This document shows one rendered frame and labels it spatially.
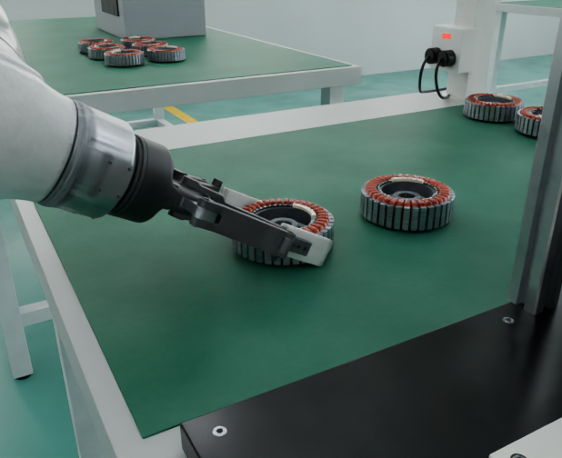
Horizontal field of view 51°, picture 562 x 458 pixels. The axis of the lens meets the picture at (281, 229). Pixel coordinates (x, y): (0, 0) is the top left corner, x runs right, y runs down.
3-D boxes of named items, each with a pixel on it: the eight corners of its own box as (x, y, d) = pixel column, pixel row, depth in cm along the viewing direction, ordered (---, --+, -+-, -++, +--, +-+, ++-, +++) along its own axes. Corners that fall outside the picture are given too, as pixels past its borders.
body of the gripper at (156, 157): (83, 195, 56) (166, 221, 62) (115, 227, 49) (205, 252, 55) (114, 122, 55) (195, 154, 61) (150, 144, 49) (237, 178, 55)
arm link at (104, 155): (46, 219, 45) (115, 238, 49) (91, 109, 44) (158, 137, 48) (18, 184, 52) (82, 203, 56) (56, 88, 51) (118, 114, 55)
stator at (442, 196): (454, 237, 68) (458, 207, 66) (356, 230, 70) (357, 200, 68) (448, 201, 78) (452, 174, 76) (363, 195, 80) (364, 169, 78)
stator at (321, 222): (267, 280, 59) (267, 246, 58) (214, 239, 68) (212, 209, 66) (353, 251, 65) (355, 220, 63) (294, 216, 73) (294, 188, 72)
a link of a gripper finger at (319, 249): (281, 222, 58) (286, 224, 57) (329, 239, 62) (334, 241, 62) (268, 249, 58) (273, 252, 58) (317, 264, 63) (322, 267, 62)
